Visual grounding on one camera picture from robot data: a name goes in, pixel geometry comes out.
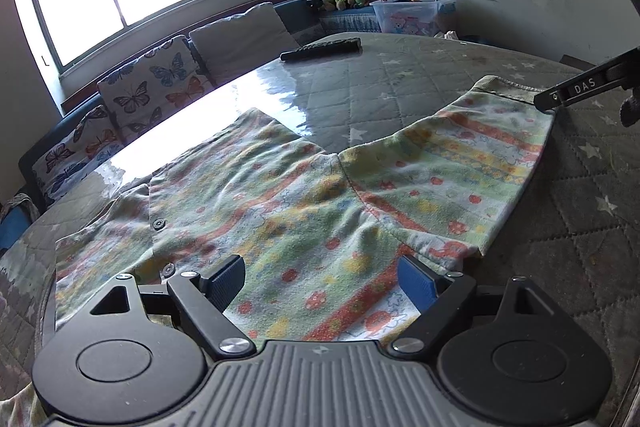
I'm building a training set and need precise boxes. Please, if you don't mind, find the grey quilted star table cover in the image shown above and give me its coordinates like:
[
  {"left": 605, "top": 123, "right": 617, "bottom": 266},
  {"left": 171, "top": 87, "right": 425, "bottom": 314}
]
[{"left": 0, "top": 32, "right": 640, "bottom": 427}]

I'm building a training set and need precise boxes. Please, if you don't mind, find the butterfly print cushion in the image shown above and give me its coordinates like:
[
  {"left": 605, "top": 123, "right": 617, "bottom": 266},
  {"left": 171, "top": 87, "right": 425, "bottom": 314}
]
[
  {"left": 31, "top": 104, "right": 126, "bottom": 204},
  {"left": 96, "top": 34, "right": 212, "bottom": 144}
]

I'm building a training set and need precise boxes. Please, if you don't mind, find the person's right hand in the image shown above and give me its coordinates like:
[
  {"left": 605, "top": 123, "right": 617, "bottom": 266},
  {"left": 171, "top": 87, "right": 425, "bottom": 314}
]
[{"left": 620, "top": 86, "right": 640, "bottom": 128}]

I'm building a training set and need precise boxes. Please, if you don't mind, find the plain grey cushion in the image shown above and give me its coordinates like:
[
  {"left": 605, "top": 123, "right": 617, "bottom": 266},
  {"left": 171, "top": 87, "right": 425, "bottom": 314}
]
[{"left": 189, "top": 2, "right": 301, "bottom": 84}]

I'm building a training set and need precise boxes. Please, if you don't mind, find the pastel patterned shirt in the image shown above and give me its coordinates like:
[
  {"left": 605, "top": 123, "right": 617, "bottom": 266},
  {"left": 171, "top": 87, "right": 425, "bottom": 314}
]
[{"left": 52, "top": 76, "right": 557, "bottom": 343}]

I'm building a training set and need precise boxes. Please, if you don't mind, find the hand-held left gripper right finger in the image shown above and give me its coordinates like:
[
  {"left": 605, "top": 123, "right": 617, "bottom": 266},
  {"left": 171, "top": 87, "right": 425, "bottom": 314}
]
[{"left": 391, "top": 254, "right": 551, "bottom": 354}]

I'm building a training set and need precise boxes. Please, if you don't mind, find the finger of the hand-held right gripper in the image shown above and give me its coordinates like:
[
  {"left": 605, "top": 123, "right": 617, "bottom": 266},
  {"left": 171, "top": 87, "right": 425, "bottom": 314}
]
[{"left": 534, "top": 57, "right": 640, "bottom": 112}]

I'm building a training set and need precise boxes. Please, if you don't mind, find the black remote control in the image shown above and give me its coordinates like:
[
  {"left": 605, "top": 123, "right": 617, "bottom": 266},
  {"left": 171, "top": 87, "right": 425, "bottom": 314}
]
[{"left": 280, "top": 38, "right": 362, "bottom": 62}]

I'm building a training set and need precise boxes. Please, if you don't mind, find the blue sofa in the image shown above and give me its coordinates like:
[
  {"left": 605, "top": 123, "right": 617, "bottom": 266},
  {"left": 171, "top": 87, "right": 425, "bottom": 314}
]
[{"left": 19, "top": 0, "right": 382, "bottom": 208}]

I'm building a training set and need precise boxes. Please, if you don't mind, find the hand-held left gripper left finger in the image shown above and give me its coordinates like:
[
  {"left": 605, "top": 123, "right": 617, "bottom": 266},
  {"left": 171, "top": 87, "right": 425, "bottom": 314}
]
[{"left": 90, "top": 255, "right": 256, "bottom": 356}]

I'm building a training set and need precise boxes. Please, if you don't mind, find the clear plastic storage box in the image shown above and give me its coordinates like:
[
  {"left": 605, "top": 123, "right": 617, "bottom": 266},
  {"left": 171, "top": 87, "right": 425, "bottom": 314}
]
[{"left": 372, "top": 0, "right": 457, "bottom": 37}]

